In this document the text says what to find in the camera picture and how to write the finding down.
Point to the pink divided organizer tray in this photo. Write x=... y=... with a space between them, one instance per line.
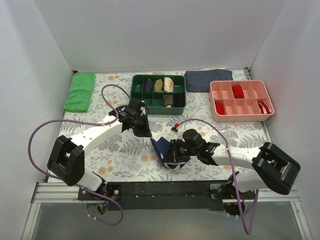
x=240 y=110

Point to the floral table mat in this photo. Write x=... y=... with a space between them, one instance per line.
x=127 y=158

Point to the green folded towel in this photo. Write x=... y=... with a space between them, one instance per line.
x=80 y=93

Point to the green divided organizer tray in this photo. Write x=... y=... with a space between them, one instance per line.
x=155 y=100

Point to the rolled navy underwear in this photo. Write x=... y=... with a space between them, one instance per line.
x=148 y=85

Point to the rolled tan underwear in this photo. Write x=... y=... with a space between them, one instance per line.
x=158 y=86

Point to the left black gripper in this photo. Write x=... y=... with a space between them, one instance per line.
x=139 y=122

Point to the rolled cream underwear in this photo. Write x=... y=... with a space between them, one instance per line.
x=168 y=85

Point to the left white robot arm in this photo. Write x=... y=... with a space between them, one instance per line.
x=67 y=158

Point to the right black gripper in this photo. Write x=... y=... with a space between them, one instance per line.
x=173 y=153

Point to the rolled grey brown underwear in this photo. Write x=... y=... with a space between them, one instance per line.
x=168 y=100

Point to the dark blue folded cloth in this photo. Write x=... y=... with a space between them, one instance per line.
x=198 y=81

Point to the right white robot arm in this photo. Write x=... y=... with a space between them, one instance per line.
x=268 y=167

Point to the rolled red underwear left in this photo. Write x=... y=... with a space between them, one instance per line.
x=219 y=108

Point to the aluminium frame rail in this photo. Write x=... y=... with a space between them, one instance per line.
x=60 y=212

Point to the rolled red underwear top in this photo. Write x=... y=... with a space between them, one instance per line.
x=238 y=92

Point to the red white striped underwear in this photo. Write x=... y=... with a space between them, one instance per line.
x=264 y=109

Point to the rolled red underwear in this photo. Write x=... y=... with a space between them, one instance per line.
x=219 y=108
x=238 y=92

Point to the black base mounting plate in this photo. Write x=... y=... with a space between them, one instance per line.
x=162 y=195

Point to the navy white-trimmed underwear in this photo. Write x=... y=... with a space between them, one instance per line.
x=161 y=148

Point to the rolled black underwear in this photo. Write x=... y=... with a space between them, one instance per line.
x=179 y=100

